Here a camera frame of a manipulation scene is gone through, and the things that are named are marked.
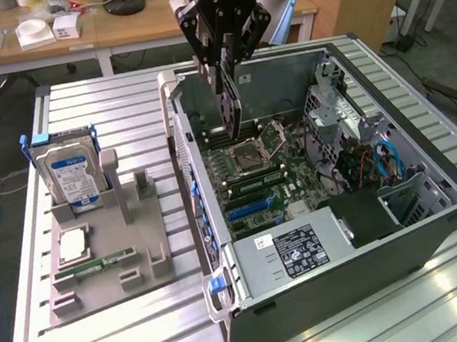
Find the wooden desk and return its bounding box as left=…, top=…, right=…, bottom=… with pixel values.
left=0, top=0, right=323, bottom=89

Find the white tape holder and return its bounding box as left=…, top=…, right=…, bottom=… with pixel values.
left=14, top=16, right=57, bottom=53

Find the installed RAM stick with label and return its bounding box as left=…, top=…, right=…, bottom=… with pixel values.
left=227, top=171, right=288, bottom=200

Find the silver CPU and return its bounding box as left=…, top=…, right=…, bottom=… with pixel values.
left=56, top=228, right=91, bottom=264

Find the green motherboard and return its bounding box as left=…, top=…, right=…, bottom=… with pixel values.
left=196, top=110, right=335, bottom=244

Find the grey metal disk bay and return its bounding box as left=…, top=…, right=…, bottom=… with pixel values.
left=376, top=168, right=456, bottom=231

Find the blue case latch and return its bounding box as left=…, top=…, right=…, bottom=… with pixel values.
left=207, top=276, right=228, bottom=297

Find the grey parts rack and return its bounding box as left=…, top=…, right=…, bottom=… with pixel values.
left=30, top=142, right=182, bottom=326

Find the perforated metal drive cage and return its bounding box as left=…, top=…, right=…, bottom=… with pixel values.
left=298, top=54, right=388, bottom=162

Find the blue wire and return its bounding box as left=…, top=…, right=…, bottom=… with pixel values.
left=372, top=138, right=407, bottom=188

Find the small white labelled box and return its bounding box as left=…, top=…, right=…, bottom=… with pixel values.
left=50, top=12, right=85, bottom=43

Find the hard disk with blue caddy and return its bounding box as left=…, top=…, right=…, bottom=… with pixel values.
left=17, top=121, right=108, bottom=222

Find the grey power supply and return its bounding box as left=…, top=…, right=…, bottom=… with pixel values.
left=217, top=204, right=361, bottom=304

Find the open black PC case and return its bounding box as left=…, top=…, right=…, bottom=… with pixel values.
left=155, top=27, right=457, bottom=342

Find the green RAM stick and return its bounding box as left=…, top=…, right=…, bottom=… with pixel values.
left=52, top=247, right=138, bottom=280

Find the black plastic shroud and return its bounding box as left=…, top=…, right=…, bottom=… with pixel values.
left=325, top=184, right=405, bottom=251

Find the black lamp base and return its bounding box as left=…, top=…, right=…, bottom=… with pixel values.
left=103, top=0, right=148, bottom=19

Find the metal socket cover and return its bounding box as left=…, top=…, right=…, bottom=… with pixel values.
left=258, top=116, right=290, bottom=162

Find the black graphics card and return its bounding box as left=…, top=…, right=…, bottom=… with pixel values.
left=208, top=34, right=247, bottom=142

